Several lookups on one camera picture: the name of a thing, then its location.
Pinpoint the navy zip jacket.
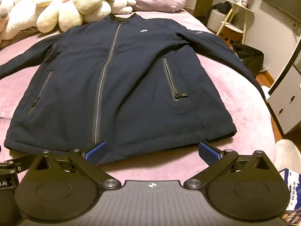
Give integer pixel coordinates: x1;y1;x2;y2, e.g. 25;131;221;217
0;13;266;166

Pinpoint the yellow-legged side table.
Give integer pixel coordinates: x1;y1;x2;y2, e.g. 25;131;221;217
216;0;252;44

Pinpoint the cream ribbed flower plush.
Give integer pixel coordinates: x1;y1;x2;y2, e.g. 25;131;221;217
35;0;111;32

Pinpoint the brown box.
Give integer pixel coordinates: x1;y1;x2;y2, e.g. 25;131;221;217
222;25;245;43

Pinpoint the white round stool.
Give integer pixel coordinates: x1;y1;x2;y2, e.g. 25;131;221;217
208;9;227;32

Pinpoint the black bag on stool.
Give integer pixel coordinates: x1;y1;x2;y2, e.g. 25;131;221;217
213;2;233;15

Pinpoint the grey bunny plush toy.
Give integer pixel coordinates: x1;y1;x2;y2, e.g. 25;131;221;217
103;0;137;15

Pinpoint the white fluffy plush toy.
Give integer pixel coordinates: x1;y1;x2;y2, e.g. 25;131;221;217
1;0;59;41

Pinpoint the white drawer cabinet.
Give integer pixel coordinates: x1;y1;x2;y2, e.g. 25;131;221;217
268;43;301;135

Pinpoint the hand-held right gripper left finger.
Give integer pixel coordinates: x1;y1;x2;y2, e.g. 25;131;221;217
29;141;119;190

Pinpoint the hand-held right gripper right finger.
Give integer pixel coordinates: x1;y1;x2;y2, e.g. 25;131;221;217
184;141;273;190

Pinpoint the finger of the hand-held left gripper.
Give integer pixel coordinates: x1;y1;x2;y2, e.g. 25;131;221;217
3;154;32;169

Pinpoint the printed packet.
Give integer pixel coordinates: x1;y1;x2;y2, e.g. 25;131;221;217
279;168;301;226

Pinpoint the beige cloth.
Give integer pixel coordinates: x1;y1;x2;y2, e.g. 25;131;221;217
0;27;41;50

